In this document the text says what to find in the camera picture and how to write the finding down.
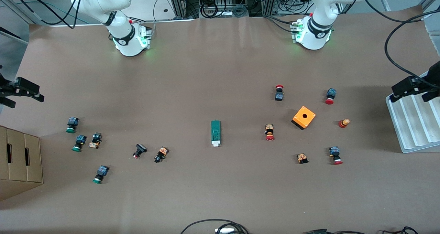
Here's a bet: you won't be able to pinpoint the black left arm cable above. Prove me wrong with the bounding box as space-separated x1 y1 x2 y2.
384 10 440 86

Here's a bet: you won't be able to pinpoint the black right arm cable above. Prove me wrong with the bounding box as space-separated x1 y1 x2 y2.
7 0 86 30

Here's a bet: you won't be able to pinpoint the white ribbed tray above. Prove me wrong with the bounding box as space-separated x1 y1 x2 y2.
385 68 440 154

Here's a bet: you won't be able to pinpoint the black control rack with cables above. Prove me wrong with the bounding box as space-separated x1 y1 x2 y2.
167 0 310 19

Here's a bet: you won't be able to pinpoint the green mushroom push button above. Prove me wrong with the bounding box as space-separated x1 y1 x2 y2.
71 135 87 152
66 117 80 134
92 165 110 184

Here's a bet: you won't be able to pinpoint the black square button red contacts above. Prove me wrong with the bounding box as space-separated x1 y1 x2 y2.
132 143 148 159

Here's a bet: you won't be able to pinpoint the brown cardboard box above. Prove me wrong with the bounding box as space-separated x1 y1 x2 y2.
6 128 27 196
24 134 44 190
0 126 8 202

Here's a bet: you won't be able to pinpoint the black looped cable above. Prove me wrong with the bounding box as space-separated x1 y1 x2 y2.
180 219 250 234

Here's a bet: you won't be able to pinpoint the green load switch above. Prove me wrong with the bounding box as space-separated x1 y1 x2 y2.
210 120 222 147

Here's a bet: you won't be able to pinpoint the orange button enclosure box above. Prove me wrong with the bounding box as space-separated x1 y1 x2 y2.
291 106 316 130

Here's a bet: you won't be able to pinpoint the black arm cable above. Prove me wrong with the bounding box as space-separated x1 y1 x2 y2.
384 10 440 86
7 0 86 30

